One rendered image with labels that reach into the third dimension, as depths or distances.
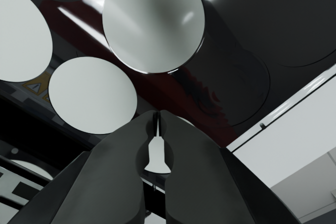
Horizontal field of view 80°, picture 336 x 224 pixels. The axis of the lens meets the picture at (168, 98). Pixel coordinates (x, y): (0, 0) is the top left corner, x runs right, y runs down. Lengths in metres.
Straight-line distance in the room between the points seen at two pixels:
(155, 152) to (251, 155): 0.21
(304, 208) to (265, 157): 1.93
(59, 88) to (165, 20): 0.14
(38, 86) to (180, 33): 0.17
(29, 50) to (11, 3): 0.04
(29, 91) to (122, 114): 0.11
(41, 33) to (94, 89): 0.07
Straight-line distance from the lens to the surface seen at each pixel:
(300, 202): 2.27
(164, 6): 0.21
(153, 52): 0.22
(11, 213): 0.27
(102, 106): 0.25
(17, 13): 0.25
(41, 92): 0.27
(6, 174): 0.29
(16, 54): 0.26
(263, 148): 0.43
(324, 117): 0.44
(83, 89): 0.25
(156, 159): 0.29
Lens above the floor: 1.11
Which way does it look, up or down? 63 degrees down
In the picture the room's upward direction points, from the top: 177 degrees clockwise
